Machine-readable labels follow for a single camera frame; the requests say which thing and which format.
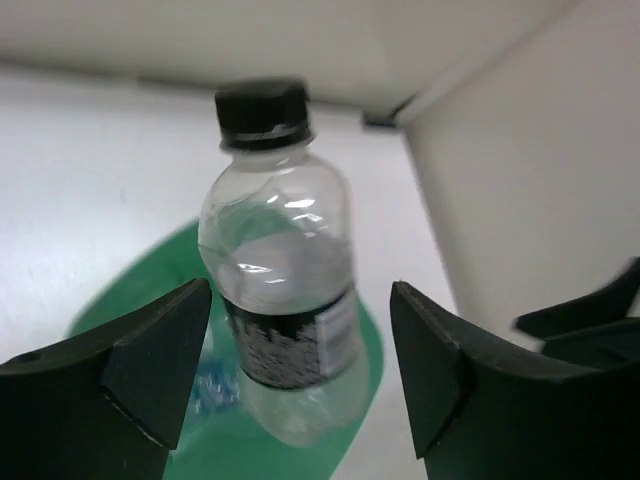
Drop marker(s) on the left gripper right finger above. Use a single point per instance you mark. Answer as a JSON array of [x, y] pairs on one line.
[[481, 407]]

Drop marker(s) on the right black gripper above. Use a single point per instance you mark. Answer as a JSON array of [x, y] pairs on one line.
[[590, 333]]

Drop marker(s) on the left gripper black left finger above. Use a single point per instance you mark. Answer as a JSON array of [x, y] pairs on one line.
[[109, 403]]

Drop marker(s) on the blue label bottle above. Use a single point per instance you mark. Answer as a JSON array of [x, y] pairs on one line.
[[215, 388]]

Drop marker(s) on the clear bottle black label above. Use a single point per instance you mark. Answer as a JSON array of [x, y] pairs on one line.
[[275, 235]]

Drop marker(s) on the green plastic bin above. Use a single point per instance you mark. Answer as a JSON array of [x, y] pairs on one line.
[[229, 444]]

